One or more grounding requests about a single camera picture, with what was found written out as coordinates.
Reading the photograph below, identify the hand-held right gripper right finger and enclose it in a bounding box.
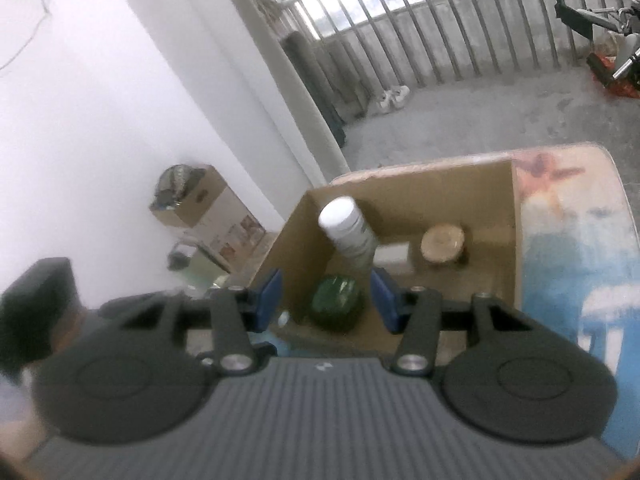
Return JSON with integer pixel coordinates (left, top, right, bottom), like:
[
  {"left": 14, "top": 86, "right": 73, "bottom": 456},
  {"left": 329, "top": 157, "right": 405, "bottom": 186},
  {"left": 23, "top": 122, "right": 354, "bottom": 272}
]
[{"left": 370, "top": 266, "right": 534, "bottom": 377}]

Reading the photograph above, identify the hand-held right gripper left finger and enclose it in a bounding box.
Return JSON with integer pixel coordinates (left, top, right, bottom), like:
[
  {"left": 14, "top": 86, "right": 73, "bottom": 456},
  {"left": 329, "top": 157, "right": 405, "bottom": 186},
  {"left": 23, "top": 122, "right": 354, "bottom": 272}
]
[{"left": 100, "top": 266, "right": 286, "bottom": 377}]

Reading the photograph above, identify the dark green glass jar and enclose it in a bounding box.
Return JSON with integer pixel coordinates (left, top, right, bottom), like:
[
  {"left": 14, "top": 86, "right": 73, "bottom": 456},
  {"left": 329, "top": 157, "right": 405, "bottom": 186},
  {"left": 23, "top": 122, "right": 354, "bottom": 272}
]
[{"left": 308, "top": 274, "right": 365, "bottom": 332}]

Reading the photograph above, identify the jar with gold ribbed lid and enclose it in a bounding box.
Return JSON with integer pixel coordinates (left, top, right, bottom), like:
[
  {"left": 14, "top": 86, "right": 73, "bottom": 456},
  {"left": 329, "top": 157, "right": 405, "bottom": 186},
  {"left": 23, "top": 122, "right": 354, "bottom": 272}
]
[{"left": 420, "top": 223, "right": 471, "bottom": 266}]

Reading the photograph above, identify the brown cardboard box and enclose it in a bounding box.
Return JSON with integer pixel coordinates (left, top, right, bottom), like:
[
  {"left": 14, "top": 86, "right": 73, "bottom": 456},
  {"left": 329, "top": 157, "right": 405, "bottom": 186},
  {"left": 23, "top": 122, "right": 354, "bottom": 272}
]
[{"left": 247, "top": 157, "right": 524, "bottom": 357}]

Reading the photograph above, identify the small white box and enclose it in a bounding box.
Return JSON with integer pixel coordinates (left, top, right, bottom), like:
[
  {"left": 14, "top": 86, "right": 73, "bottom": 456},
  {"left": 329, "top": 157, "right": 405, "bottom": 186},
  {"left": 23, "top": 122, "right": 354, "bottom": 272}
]
[{"left": 374, "top": 242, "right": 414, "bottom": 267}]

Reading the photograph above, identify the green plastic bag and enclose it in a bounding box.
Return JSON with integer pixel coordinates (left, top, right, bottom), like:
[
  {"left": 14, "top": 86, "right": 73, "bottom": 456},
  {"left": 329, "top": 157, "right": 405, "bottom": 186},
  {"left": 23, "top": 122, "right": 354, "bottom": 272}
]
[{"left": 185, "top": 252, "right": 234, "bottom": 292}]

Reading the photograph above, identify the white pill bottle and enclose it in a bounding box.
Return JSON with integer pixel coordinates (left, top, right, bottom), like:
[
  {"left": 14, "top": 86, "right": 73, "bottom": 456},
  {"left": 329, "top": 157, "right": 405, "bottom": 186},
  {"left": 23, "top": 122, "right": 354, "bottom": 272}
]
[{"left": 318, "top": 198, "right": 379, "bottom": 272}]

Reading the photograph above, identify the printed cardboard carton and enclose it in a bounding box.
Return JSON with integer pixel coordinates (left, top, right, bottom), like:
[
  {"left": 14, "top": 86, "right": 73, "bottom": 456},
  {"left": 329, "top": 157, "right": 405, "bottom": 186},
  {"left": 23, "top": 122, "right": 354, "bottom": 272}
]
[{"left": 149, "top": 165, "right": 269, "bottom": 262}]

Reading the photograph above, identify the grey bag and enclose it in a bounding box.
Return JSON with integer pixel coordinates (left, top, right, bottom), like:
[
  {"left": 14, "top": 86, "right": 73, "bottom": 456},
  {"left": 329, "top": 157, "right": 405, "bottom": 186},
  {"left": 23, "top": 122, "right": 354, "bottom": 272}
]
[{"left": 154, "top": 163, "right": 207, "bottom": 212}]

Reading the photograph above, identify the grey rolled mat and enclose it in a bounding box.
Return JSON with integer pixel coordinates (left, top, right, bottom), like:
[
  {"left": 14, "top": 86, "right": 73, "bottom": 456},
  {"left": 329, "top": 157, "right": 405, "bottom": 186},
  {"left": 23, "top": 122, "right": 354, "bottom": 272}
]
[{"left": 282, "top": 32, "right": 347, "bottom": 147}]

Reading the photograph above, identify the metal balcony railing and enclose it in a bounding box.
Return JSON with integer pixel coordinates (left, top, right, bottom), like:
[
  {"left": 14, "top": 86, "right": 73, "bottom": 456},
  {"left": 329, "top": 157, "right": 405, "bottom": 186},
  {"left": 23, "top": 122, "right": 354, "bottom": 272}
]
[{"left": 277, "top": 0, "right": 640, "bottom": 92}]

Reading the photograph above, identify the red bag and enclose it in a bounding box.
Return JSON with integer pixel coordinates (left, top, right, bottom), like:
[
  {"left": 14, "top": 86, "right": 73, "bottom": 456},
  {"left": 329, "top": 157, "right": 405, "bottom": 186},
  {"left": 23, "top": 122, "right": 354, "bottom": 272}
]
[{"left": 589, "top": 52, "right": 640, "bottom": 99}]

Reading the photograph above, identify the wheelchair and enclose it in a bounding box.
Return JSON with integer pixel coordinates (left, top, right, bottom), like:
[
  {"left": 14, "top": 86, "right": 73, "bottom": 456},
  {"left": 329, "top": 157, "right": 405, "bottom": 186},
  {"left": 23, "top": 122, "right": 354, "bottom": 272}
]
[{"left": 554, "top": 0, "right": 640, "bottom": 86}]

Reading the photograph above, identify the thin wall cable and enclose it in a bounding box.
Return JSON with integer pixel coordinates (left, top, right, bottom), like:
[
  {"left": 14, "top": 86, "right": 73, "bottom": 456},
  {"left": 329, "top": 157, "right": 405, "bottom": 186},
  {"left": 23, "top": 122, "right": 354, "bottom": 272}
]
[{"left": 0, "top": 0, "right": 54, "bottom": 72}]

